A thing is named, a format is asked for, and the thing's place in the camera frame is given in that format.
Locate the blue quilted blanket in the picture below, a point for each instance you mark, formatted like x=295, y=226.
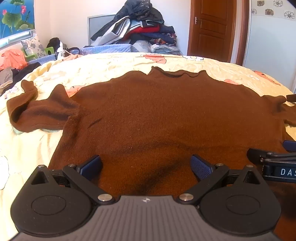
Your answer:
x=108, y=48

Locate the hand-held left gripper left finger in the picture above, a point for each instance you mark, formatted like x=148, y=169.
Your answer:
x=91, y=165

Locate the grey framed panel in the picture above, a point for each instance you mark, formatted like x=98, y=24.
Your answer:
x=97, y=25

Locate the brown knit sweater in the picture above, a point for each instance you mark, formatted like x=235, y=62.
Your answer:
x=161, y=115

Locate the yellow printed bedsheet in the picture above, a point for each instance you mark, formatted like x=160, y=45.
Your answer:
x=92, y=69

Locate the heap of dark clothes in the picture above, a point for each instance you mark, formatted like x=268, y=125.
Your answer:
x=27, y=68

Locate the brown wooden door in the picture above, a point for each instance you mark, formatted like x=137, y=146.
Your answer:
x=212, y=30

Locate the orange cloth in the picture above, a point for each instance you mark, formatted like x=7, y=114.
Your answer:
x=13, y=59

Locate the white crumpled bag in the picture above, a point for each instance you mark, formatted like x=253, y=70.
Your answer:
x=60, y=52

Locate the black bag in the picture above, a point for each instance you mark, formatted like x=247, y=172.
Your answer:
x=53, y=42

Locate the grey cloth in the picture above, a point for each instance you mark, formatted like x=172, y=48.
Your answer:
x=5, y=76

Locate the pile of clothes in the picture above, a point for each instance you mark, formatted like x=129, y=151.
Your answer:
x=143, y=30

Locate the lotus wall poster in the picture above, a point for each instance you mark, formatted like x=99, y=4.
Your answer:
x=13, y=16

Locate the grey floral pillow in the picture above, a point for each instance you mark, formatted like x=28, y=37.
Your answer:
x=34, y=45

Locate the green plastic basket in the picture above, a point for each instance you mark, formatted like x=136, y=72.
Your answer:
x=29, y=56

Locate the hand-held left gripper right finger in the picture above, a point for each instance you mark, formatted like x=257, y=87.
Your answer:
x=200, y=165

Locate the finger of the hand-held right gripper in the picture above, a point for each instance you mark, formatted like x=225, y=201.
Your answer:
x=290, y=146
x=256, y=154

